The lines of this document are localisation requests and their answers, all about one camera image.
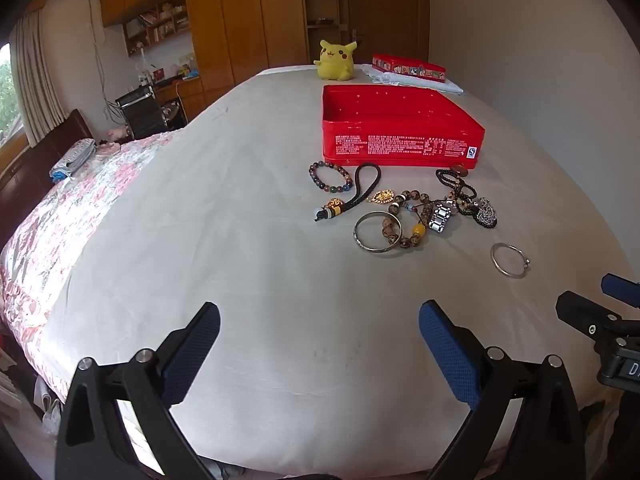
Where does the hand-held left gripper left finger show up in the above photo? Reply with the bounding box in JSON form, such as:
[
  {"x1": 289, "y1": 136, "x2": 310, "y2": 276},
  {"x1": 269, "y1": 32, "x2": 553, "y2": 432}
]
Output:
[{"x1": 54, "y1": 301, "x2": 222, "y2": 480}]

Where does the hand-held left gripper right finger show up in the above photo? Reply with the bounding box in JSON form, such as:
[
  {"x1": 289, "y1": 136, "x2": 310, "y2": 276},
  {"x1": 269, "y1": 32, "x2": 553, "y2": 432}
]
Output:
[{"x1": 418, "y1": 300, "x2": 587, "y2": 480}]

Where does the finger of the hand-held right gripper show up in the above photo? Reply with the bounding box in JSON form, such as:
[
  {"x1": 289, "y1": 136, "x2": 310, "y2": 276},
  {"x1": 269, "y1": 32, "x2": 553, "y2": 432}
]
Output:
[
  {"x1": 556, "y1": 290, "x2": 625, "y2": 346},
  {"x1": 601, "y1": 273, "x2": 640, "y2": 309}
]

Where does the thin silver bangle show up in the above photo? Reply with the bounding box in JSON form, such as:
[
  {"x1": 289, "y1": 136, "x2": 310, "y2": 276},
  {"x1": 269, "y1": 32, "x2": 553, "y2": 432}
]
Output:
[{"x1": 490, "y1": 242, "x2": 531, "y2": 278}]

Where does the wide silver bangle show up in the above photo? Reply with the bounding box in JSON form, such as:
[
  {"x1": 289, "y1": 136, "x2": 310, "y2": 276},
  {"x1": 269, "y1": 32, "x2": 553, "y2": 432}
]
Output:
[{"x1": 353, "y1": 211, "x2": 403, "y2": 256}]

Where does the metal link bracelet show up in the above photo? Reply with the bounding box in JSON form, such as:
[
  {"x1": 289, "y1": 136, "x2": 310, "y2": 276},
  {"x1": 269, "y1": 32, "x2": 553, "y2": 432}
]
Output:
[{"x1": 427, "y1": 200, "x2": 457, "y2": 236}]

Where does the black bead necklace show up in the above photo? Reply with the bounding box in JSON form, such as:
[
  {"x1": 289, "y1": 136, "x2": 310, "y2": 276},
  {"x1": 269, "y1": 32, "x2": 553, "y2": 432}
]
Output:
[{"x1": 435, "y1": 166, "x2": 483, "y2": 217}]

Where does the black cord lanyard with pendant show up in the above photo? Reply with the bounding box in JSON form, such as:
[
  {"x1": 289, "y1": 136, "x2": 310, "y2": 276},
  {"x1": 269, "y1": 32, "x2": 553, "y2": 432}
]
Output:
[{"x1": 312, "y1": 163, "x2": 383, "y2": 223}]

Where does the red tin box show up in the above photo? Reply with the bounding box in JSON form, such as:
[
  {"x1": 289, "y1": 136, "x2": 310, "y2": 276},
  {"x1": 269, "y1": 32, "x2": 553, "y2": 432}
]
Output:
[{"x1": 321, "y1": 84, "x2": 486, "y2": 168}]

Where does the floral quilt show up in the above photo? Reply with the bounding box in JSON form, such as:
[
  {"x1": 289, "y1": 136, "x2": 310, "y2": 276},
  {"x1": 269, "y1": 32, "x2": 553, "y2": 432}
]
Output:
[{"x1": 0, "y1": 130, "x2": 176, "y2": 401}]

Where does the folded grey blue towel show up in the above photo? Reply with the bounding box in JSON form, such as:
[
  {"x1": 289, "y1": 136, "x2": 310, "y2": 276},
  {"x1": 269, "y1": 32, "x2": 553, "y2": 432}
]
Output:
[{"x1": 49, "y1": 138, "x2": 97, "y2": 181}]

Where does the black chair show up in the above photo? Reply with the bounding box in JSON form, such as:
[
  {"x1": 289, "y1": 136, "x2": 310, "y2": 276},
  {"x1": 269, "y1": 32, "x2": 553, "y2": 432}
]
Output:
[{"x1": 116, "y1": 85, "x2": 166, "y2": 139}]

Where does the dark wooden headboard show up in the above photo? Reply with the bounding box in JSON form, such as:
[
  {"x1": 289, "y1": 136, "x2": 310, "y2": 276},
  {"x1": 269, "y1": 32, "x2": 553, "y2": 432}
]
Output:
[{"x1": 0, "y1": 108, "x2": 93, "y2": 251}]

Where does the wooden desk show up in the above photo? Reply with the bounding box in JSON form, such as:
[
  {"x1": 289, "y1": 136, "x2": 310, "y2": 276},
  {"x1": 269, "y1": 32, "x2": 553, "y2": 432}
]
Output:
[{"x1": 150, "y1": 72, "x2": 208, "y2": 123}]

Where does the white folded cloth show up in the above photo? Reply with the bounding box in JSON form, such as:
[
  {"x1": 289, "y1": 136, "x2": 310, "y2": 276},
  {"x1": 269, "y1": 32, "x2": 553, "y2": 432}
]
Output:
[{"x1": 361, "y1": 63, "x2": 466, "y2": 96}]

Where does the red tin lid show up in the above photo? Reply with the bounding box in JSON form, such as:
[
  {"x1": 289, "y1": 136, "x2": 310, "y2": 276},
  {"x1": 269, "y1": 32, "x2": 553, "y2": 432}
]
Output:
[{"x1": 371, "y1": 53, "x2": 447, "y2": 84}]

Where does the yellow plush toy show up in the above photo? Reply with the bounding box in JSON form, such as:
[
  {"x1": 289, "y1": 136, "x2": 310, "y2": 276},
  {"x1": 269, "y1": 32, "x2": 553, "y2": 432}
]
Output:
[{"x1": 313, "y1": 39, "x2": 358, "y2": 82}]

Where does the window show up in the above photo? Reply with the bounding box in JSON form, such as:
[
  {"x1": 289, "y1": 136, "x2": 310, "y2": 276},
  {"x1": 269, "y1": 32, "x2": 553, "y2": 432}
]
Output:
[{"x1": 0, "y1": 42, "x2": 26, "y2": 148}]

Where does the beige curtain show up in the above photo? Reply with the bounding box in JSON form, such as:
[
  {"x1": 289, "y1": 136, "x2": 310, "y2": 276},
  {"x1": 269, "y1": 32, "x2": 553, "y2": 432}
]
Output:
[{"x1": 10, "y1": 10, "x2": 68, "y2": 146}]

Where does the wooden wardrobe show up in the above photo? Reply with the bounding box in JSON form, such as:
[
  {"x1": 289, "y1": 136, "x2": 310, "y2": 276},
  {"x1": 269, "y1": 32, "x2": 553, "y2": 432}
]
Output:
[{"x1": 100, "y1": 0, "x2": 311, "y2": 93}]

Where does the wooden door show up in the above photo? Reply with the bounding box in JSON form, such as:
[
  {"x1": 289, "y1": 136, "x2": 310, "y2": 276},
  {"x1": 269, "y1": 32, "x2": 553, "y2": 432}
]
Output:
[{"x1": 345, "y1": 0, "x2": 431, "y2": 66}]

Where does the large bead bracelet with amber bead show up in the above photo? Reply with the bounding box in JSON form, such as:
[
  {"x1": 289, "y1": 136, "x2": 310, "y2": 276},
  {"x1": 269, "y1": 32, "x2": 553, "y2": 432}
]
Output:
[{"x1": 389, "y1": 188, "x2": 435, "y2": 252}]

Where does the silver chain jewelry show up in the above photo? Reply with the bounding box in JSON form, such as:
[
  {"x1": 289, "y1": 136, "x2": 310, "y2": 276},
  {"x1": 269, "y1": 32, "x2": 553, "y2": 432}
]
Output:
[{"x1": 472, "y1": 199, "x2": 501, "y2": 228}]

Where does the multicoloured bead bracelet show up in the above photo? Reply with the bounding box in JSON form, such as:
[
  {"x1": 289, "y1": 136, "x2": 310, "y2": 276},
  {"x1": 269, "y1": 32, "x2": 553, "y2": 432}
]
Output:
[{"x1": 308, "y1": 160, "x2": 355, "y2": 195}]

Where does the white wall cable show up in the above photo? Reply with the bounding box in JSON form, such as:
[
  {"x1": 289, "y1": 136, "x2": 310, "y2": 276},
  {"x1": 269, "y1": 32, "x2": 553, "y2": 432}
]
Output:
[{"x1": 89, "y1": 0, "x2": 110, "y2": 107}]

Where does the wall shelf with books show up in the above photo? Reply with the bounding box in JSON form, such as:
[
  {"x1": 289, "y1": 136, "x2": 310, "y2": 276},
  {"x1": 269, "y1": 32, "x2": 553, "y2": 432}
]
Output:
[{"x1": 124, "y1": 0, "x2": 192, "y2": 57}]

